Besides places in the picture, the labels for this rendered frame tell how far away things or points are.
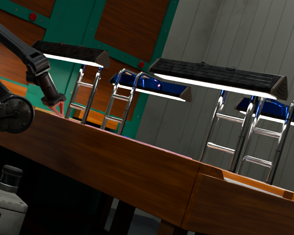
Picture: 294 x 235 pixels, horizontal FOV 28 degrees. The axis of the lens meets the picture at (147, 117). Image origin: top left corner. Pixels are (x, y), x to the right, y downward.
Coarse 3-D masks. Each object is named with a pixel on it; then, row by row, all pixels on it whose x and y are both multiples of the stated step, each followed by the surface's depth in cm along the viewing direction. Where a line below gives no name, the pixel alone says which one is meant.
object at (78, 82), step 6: (84, 66) 298; (78, 78) 297; (96, 78) 286; (78, 84) 297; (84, 84) 292; (90, 84) 289; (96, 84) 286; (72, 96) 297; (90, 96) 286; (72, 102) 297; (90, 102) 286; (78, 108) 291; (84, 108) 287; (90, 108) 286; (66, 114) 297; (84, 114) 286; (84, 120) 285
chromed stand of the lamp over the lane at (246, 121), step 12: (252, 96) 214; (216, 108) 225; (252, 108) 214; (216, 120) 225; (240, 120) 216; (240, 132) 214; (204, 144) 225; (216, 144) 222; (240, 144) 213; (204, 156) 224
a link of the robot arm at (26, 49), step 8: (0, 24) 246; (0, 32) 242; (8, 32) 242; (0, 40) 244; (8, 40) 239; (16, 40) 239; (8, 48) 242; (16, 48) 237; (24, 48) 236; (32, 48) 237; (24, 56) 234; (32, 56) 236; (40, 56) 234; (32, 64) 232; (40, 64) 233; (48, 64) 236
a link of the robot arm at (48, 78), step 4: (44, 72) 238; (48, 72) 237; (36, 76) 237; (40, 76) 235; (44, 76) 235; (48, 76) 236; (36, 80) 240; (40, 80) 235; (44, 80) 235; (48, 80) 236; (52, 80) 239; (40, 84) 237; (44, 84) 236; (48, 84) 236; (44, 88) 237
